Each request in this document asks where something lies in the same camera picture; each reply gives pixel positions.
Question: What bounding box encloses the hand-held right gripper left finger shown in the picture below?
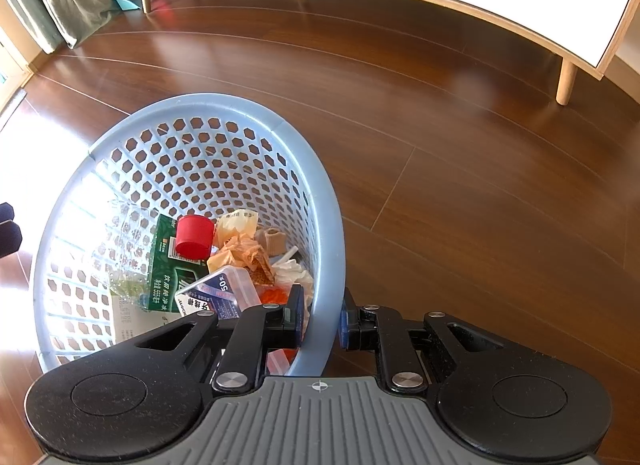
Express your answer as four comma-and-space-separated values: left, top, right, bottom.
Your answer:
135, 284, 306, 394

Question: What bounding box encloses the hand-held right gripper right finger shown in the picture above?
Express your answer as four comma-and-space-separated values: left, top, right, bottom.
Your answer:
339, 287, 506, 394

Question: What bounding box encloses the white tissue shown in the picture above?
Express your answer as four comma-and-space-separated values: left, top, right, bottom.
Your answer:
272, 247, 315, 296

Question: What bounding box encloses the red plastic bag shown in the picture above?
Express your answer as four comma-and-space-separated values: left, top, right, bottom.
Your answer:
267, 349, 296, 376

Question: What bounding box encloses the clear plastic box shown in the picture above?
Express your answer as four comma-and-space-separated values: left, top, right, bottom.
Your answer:
189, 266, 262, 322

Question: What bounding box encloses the beige tape ring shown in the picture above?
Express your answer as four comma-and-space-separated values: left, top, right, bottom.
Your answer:
254, 228, 286, 255

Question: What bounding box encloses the brown paper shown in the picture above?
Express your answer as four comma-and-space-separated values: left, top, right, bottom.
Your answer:
207, 209, 277, 287

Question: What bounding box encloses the blue plastic mesh basket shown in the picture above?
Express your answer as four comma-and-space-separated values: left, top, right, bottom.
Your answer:
31, 92, 347, 378

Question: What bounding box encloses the crushed clear plastic bottle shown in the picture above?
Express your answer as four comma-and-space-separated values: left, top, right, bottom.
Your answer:
107, 198, 216, 318

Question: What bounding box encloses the red bottle cap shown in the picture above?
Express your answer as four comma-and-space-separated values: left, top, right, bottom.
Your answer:
175, 215, 215, 260

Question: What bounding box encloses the white green medicine box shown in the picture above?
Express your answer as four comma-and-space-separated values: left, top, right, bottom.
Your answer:
111, 295, 153, 346

